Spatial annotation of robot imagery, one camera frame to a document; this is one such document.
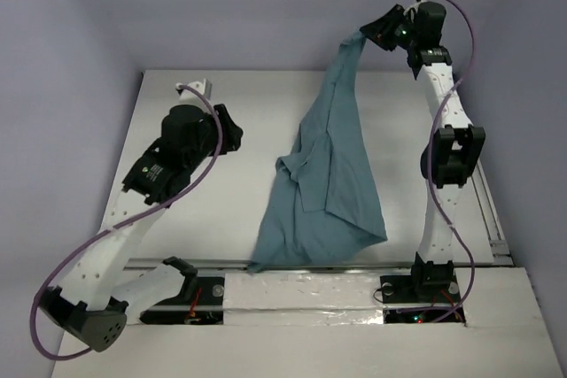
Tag aluminium right side rail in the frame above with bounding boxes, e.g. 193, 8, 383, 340
472, 165, 514, 267

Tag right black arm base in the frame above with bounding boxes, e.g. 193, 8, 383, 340
372, 257, 465, 324

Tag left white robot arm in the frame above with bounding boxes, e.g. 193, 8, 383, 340
38, 104, 244, 352

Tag aluminium rail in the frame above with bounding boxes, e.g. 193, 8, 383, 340
472, 165, 514, 267
119, 256, 510, 271

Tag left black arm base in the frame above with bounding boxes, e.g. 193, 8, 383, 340
140, 257, 225, 325

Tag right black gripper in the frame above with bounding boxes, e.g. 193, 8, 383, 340
361, 2, 421, 50

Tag aluminium front rail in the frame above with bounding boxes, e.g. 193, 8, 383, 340
119, 256, 510, 271

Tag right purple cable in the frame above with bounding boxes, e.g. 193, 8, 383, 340
416, 0, 478, 324

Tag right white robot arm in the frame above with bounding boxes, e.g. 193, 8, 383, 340
361, 0, 485, 305

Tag teal t shirt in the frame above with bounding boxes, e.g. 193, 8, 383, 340
248, 31, 388, 273

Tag purple cable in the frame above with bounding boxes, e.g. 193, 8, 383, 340
29, 87, 223, 359
416, 0, 478, 324

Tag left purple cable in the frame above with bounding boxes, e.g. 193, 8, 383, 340
29, 87, 223, 359

